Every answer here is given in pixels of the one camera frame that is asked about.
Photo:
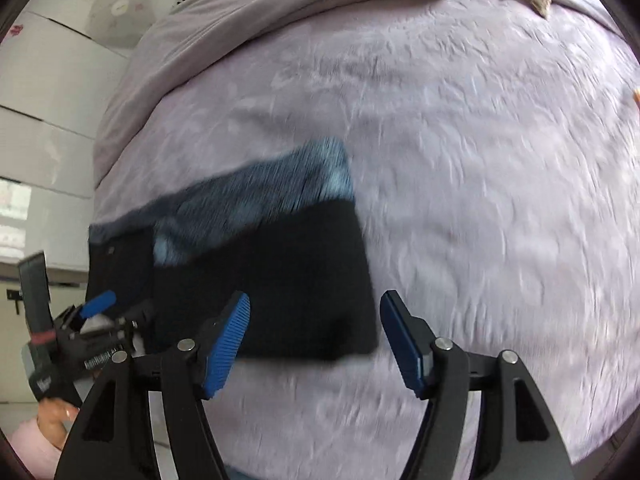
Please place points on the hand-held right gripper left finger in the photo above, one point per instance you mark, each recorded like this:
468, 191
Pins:
227, 345

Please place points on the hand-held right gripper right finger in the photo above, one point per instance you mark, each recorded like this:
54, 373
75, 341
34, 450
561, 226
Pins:
405, 345

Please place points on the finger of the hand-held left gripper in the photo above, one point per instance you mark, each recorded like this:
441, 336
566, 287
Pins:
136, 316
100, 302

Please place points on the black and blue-grey patterned pants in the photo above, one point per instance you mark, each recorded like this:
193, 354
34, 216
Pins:
280, 280

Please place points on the person's left hand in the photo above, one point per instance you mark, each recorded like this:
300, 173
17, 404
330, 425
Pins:
55, 420

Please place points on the lavender textured bedspread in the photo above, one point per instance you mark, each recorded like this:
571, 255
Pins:
475, 185

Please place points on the white round spotted object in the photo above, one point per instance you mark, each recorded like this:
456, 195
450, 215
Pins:
120, 12

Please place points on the lavender smooth comforter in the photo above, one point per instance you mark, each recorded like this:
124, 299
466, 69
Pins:
240, 20

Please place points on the small orange object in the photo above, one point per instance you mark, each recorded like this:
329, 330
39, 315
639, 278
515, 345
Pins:
636, 96

